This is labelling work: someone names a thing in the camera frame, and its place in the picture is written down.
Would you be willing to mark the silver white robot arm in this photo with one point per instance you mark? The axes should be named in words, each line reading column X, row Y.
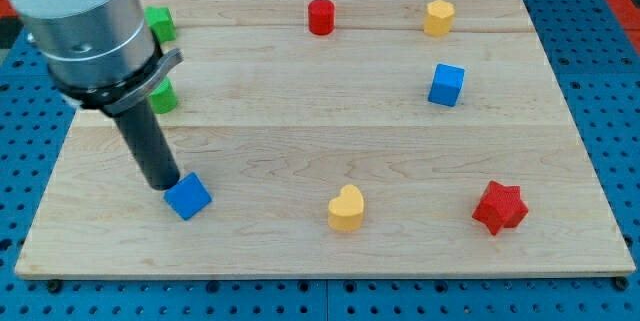
column 101, row 53

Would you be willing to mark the green cube block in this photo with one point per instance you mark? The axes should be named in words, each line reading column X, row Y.
column 160, row 21

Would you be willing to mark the green cylinder block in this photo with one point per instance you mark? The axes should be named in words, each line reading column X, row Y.
column 163, row 98

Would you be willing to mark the blue cube block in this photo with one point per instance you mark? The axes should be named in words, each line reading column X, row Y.
column 446, row 85

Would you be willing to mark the yellow hexagon block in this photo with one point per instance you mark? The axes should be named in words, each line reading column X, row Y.
column 438, row 18

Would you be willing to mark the wooden board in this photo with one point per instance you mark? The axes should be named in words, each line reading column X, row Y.
column 276, row 120

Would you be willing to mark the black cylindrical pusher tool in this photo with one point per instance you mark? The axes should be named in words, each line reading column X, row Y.
column 147, row 144

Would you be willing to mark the blue triangle block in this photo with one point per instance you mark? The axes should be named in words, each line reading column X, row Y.
column 188, row 197

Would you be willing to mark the yellow heart block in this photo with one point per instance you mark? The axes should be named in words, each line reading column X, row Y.
column 346, row 211

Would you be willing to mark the red star block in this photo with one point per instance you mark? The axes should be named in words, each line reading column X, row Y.
column 500, row 207

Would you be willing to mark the red cylinder block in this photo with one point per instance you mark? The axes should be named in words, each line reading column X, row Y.
column 321, row 17

